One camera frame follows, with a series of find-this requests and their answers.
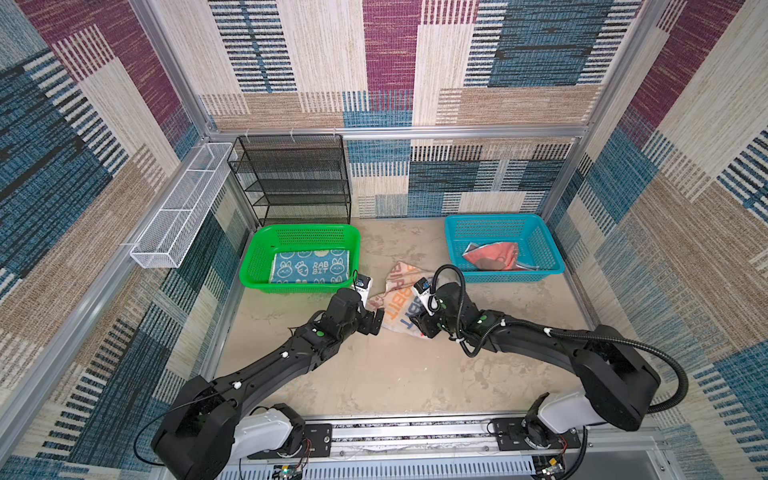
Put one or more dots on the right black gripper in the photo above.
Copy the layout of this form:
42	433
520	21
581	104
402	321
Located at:
424	323

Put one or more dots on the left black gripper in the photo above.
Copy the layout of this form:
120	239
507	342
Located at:
366	324

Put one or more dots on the pink orange print towel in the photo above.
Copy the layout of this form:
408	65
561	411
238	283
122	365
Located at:
398	301

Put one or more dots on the blue rabbit print towel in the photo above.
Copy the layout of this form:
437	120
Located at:
315	267

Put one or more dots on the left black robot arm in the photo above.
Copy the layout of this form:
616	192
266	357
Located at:
206	426

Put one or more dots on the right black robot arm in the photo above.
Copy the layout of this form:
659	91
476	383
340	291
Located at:
617	384

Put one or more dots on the red pink towel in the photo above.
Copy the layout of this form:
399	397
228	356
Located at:
498	256

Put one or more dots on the green plastic basket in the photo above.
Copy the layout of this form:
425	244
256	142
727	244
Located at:
271	240

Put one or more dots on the teal plastic basket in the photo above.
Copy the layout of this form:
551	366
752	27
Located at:
538	252

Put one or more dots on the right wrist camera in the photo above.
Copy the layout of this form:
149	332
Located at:
423	292

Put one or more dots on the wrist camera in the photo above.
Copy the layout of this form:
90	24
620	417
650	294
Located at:
362	285
423	292

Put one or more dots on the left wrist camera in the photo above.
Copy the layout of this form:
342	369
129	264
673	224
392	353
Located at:
362	285

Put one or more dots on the aluminium front rail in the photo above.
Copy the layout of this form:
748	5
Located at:
460	446

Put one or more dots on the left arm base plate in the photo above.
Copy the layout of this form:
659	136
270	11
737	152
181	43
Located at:
315	441

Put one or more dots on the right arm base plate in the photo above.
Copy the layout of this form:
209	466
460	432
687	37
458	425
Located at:
516	433

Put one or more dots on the black wire shelf rack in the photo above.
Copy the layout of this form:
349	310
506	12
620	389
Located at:
294	179

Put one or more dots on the white wire mesh tray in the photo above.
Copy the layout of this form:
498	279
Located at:
166	240

